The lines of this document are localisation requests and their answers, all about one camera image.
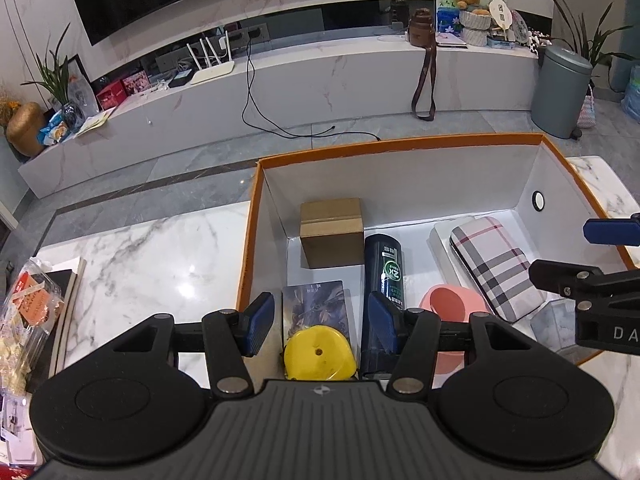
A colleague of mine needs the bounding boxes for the pink cup-shaped container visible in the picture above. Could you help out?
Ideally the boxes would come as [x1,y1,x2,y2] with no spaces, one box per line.
[420,284,488,375]

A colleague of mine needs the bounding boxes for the white rectangular box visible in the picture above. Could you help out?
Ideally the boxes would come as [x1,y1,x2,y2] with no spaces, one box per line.
[428,216,480,292]

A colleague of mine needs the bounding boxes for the dark shampoo bottle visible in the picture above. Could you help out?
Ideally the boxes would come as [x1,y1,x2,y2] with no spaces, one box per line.
[360,234,405,379]

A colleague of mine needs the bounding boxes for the yellow round tape measure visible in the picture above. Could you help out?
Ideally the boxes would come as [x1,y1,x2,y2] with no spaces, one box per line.
[283,325,357,382]

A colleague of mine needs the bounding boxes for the plaid glasses case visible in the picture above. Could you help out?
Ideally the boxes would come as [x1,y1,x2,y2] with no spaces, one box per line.
[449,217,547,324]

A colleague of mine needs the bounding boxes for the gold cardboard box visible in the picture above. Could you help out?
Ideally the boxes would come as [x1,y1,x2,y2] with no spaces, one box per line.
[299,198,364,269]

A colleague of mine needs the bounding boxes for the striped pink bag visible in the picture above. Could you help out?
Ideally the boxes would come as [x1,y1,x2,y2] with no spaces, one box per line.
[576,86,597,129]

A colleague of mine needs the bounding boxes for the orange cardboard storage box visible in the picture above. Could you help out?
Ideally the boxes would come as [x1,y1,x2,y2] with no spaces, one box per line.
[238,133,632,330]

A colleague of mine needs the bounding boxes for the blue water jug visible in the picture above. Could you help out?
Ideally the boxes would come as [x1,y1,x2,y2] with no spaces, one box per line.
[620,64,640,122]

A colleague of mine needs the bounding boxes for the grey-green trash bin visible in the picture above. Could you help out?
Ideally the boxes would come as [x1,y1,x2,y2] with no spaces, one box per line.
[530,44,592,139]

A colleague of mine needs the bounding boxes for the black book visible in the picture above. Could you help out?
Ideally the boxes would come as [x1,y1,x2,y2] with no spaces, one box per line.
[26,257,86,393]

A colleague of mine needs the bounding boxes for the tall green floor plant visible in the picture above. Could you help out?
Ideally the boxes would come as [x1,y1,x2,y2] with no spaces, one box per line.
[552,0,639,70]

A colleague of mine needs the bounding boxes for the snack package in plastic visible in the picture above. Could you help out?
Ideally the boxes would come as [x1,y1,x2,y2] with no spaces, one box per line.
[1,259,64,396]

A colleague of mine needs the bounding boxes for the pink device on table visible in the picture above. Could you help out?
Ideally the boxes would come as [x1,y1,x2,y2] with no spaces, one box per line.
[1,393,42,469]

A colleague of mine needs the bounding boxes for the round white paper fan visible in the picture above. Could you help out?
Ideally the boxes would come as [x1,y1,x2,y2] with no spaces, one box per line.
[488,0,513,32]

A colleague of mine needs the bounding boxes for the teddy bear in basket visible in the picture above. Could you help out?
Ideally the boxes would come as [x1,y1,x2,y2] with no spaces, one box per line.
[454,0,492,47]

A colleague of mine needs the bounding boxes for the white marble tv console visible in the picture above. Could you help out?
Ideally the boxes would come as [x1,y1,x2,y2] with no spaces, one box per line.
[16,34,542,201]

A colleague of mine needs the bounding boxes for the red gift box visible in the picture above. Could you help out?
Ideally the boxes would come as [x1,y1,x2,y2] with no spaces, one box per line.
[96,80,127,110]

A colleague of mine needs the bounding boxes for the white wifi router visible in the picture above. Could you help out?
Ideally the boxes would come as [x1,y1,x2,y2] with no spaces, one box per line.
[186,32,235,86]

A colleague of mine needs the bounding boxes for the gold vase with dried flowers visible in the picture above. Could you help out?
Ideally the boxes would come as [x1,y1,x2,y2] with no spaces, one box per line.
[1,98,44,158]

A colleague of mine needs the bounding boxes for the green potted plant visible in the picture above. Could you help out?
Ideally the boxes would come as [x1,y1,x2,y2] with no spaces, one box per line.
[23,24,85,133]

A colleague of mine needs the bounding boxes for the black power cable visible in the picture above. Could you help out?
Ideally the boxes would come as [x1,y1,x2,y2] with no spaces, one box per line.
[241,41,384,142]

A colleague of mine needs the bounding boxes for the brown leather camera case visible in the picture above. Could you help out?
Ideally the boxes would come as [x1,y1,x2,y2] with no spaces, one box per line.
[406,8,441,123]

